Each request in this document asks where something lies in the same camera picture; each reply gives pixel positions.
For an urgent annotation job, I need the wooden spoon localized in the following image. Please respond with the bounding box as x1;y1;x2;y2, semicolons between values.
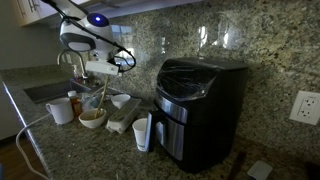
94;74;111;120

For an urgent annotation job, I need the empty white bowl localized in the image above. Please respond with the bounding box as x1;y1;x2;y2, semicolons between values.
110;93;132;108

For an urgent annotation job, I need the cream bowl with brown contents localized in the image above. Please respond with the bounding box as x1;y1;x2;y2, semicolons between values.
78;108;108;130

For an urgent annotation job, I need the egg carton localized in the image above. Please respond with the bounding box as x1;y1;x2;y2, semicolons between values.
105;97;142;135

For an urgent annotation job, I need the white paper cup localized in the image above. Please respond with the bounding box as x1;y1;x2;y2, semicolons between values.
131;117;148;153

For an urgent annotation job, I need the crumpled grey cloth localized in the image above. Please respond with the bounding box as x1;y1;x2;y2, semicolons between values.
80;92;113;109

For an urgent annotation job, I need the curved metal faucet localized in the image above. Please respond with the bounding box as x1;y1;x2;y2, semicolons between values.
56;49;89;80

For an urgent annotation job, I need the clear soap dispenser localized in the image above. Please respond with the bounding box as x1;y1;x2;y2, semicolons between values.
71;64;83;83

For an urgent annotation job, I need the amber bottle with white cap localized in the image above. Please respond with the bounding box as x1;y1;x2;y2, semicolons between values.
67;90;83;116

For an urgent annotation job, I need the white ceramic mug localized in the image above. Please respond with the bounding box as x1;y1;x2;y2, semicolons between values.
45;97;75;126

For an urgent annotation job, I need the dark kitchen sink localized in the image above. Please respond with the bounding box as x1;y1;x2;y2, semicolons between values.
23;79;93;104

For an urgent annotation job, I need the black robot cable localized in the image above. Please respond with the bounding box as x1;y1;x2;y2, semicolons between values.
41;0;137;74

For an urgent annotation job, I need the white power cable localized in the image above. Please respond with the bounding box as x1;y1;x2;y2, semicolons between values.
15;113;52;180

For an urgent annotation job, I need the bare white wall outlet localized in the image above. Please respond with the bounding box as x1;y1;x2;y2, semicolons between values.
288;90;320;126

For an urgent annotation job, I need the white cabinet with bar handles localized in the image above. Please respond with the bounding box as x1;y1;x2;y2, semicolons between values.
13;0;61;28

